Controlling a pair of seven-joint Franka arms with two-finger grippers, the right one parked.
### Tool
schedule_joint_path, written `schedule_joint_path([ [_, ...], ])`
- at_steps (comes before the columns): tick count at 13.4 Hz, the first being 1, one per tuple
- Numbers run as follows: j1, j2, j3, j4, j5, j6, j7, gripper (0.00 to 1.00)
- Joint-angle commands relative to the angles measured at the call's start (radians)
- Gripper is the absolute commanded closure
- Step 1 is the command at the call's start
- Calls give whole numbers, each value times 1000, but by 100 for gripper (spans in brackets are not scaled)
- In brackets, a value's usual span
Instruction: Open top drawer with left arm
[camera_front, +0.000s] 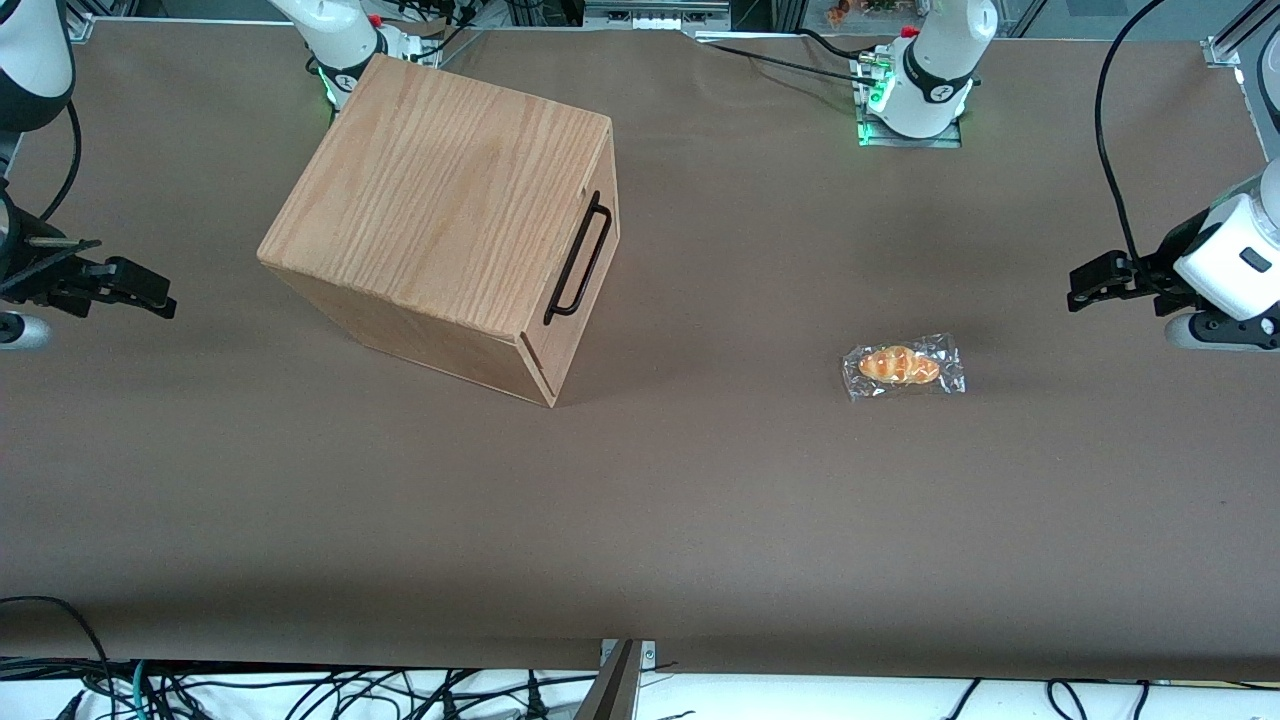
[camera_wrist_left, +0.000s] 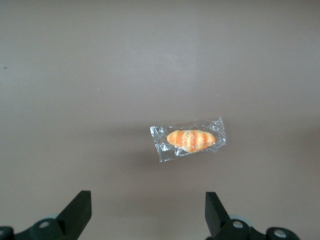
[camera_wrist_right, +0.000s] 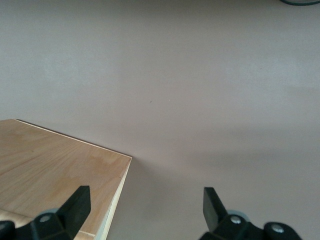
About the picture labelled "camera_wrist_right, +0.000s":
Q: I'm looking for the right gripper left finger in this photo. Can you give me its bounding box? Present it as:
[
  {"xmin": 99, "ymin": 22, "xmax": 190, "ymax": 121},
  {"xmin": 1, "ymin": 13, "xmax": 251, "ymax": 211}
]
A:
[{"xmin": 0, "ymin": 185, "xmax": 91, "ymax": 240}]

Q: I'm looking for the dark cable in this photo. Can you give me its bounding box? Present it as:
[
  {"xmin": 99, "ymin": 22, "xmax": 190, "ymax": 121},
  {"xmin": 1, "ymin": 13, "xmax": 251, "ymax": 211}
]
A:
[{"xmin": 278, "ymin": 0, "xmax": 320, "ymax": 7}]

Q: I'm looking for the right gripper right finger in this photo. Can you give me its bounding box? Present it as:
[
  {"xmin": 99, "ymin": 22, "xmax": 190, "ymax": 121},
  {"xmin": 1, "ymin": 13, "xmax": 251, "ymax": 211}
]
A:
[{"xmin": 198, "ymin": 186, "xmax": 304, "ymax": 240}]

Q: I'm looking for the wooden drawer cabinet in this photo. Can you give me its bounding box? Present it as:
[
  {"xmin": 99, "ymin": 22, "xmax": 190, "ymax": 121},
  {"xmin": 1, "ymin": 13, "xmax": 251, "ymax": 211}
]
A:
[{"xmin": 0, "ymin": 118, "xmax": 133, "ymax": 240}]

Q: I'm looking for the large table cover mat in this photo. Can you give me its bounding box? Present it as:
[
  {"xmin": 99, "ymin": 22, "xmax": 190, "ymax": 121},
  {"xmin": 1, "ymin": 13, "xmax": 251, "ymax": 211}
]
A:
[{"xmin": 0, "ymin": 0, "xmax": 320, "ymax": 240}]

